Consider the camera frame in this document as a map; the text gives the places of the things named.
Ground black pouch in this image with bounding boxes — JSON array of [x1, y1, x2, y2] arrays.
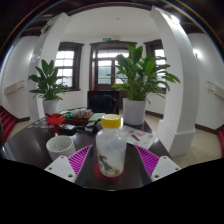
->
[[57, 123, 78, 136]]

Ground white speckled mug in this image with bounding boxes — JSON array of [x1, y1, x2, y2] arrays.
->
[[45, 134, 77, 162]]

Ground green book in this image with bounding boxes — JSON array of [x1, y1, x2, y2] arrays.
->
[[88, 112, 106, 123]]

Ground dark-framed single window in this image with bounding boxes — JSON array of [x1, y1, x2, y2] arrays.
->
[[54, 41, 85, 92]]

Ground wall lamp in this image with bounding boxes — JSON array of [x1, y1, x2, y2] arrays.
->
[[192, 48, 201, 60]]

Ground large potted green plant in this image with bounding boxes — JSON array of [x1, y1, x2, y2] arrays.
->
[[111, 44, 181, 127]]

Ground dark-framed glass door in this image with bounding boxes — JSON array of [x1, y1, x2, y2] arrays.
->
[[89, 40, 137, 92]]

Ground black chair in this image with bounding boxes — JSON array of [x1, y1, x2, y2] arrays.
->
[[87, 90, 120, 115]]

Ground small potted green plant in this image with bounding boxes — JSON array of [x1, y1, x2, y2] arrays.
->
[[27, 59, 70, 116]]

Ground colourful cards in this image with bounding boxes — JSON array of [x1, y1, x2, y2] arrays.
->
[[28, 118, 54, 131]]

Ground dark-framed narrow window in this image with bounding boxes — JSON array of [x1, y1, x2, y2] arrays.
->
[[143, 39, 168, 95]]

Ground clear yellow-capped drink bottle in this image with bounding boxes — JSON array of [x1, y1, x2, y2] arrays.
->
[[95, 113, 128, 179]]

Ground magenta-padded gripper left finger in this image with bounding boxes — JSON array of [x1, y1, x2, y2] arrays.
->
[[43, 144, 95, 186]]

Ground printed paper sheet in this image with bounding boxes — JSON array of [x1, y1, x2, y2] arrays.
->
[[119, 124, 158, 150]]

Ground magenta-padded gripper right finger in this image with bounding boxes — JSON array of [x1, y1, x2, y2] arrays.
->
[[134, 144, 182, 186]]

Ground open snack box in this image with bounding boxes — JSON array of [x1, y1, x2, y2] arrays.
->
[[68, 108, 95, 126]]

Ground red box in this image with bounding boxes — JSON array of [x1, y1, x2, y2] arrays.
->
[[45, 112, 68, 126]]

